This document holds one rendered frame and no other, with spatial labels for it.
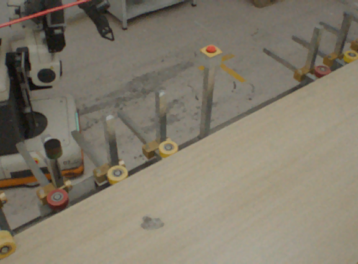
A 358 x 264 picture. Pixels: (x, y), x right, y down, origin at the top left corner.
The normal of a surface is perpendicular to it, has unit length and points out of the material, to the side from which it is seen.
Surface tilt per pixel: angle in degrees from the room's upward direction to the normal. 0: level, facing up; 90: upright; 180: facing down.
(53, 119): 0
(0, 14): 90
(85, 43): 0
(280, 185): 0
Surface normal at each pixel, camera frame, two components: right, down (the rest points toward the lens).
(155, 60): 0.02, -0.73
